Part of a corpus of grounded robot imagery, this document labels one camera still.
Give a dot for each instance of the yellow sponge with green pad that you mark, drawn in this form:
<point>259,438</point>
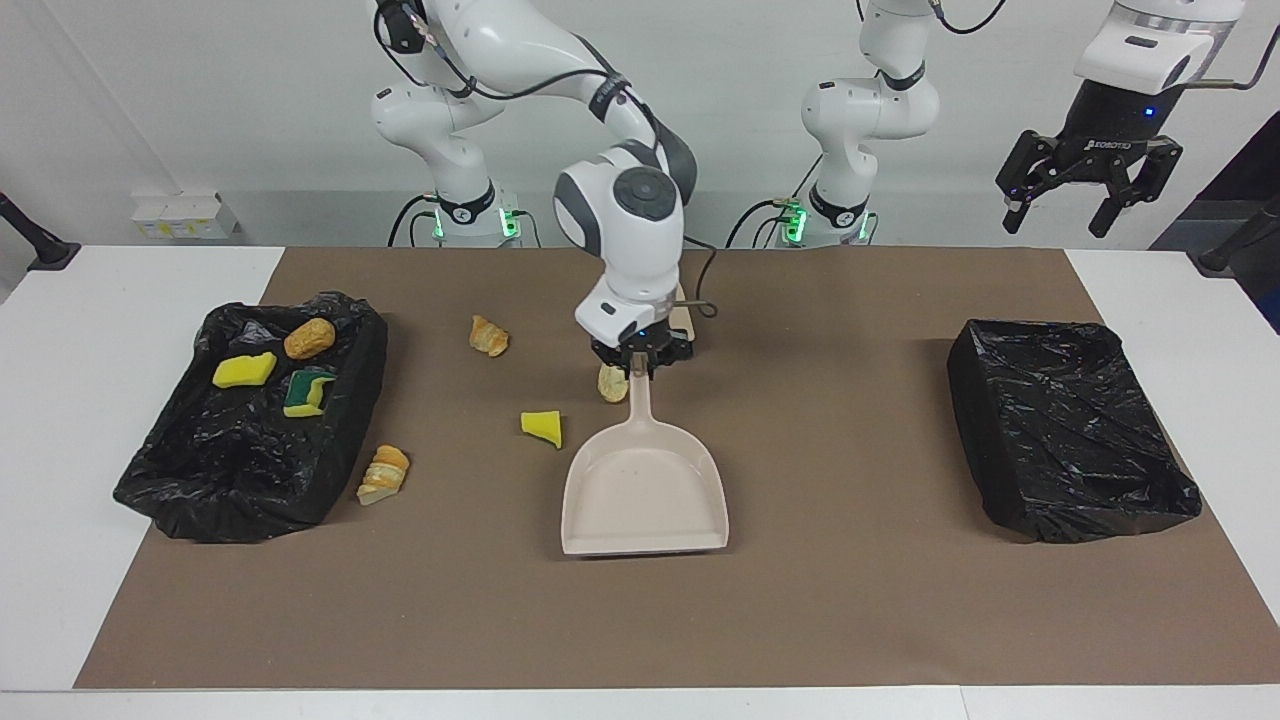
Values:
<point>305,393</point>

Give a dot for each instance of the yellow sponge piece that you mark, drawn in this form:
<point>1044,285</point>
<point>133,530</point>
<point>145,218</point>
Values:
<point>243,371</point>

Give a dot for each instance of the brown bread roll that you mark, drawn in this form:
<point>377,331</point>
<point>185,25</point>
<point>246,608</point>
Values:
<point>310,338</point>

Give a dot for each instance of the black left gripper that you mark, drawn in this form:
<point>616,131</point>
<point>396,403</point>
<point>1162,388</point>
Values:
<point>1105,120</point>

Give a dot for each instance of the beige plastic dustpan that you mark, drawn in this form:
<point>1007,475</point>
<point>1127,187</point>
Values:
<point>645,490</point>

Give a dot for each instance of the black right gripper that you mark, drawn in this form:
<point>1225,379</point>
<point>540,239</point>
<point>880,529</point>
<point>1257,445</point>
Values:
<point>640,346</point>

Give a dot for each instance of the small yellow sponge wedge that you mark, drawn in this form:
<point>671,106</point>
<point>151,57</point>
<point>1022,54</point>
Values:
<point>542,425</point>

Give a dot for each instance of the black clamp stand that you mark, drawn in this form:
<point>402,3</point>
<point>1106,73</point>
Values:
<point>45,250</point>
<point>1225,255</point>

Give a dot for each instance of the brown paper table mat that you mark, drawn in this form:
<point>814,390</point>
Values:
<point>850,600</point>

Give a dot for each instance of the dark partition panel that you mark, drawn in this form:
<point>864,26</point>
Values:
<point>1250,170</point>

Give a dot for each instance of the pale chip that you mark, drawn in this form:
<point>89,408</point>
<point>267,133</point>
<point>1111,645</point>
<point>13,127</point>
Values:
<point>612,384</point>

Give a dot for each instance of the white wall socket box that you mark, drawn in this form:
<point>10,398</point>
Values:
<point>185,215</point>

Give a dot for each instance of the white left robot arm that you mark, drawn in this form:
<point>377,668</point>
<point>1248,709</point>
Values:
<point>860,110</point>

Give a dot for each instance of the striped croissant bread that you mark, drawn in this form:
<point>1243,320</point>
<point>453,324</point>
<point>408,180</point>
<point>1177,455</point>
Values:
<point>383,475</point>
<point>489,337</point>

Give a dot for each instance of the beige hand brush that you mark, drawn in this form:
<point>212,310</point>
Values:
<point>683,322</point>

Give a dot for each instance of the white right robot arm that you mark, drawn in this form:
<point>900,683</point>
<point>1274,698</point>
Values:
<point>640,250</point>

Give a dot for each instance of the black bag-lined bin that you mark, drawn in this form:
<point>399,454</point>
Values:
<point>200,470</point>
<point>1070,430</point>

